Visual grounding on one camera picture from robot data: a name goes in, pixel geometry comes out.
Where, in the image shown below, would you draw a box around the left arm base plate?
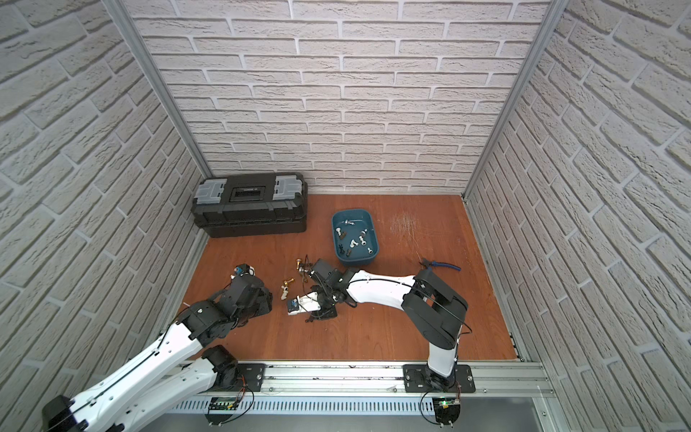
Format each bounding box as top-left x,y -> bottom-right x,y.
211,363 -> 266,392

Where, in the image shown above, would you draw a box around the right controller board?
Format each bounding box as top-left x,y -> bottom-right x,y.
432,398 -> 462,427

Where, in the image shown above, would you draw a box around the aluminium front rail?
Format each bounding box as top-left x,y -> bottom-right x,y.
241,360 -> 555,398

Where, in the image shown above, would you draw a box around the black toolbox grey latches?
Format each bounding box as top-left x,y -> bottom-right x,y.
192,172 -> 308,238

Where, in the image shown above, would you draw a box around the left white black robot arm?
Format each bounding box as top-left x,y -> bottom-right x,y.
41,273 -> 273,431

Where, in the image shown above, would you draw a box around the left controller board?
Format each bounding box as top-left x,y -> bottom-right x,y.
205,397 -> 248,427

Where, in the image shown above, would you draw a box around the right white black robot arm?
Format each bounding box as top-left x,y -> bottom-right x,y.
289,260 -> 468,390

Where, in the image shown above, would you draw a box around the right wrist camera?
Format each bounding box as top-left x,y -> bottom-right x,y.
287,293 -> 321,315

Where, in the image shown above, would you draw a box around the blue handled pliers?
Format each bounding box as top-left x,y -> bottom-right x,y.
419,258 -> 462,272

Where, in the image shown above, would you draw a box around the teal plastic storage bin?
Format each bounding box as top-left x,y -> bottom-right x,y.
331,209 -> 380,267

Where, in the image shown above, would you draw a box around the controller board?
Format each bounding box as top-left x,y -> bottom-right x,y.
432,398 -> 462,427
205,397 -> 248,427

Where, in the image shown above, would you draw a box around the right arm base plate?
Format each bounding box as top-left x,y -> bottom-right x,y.
402,364 -> 476,394

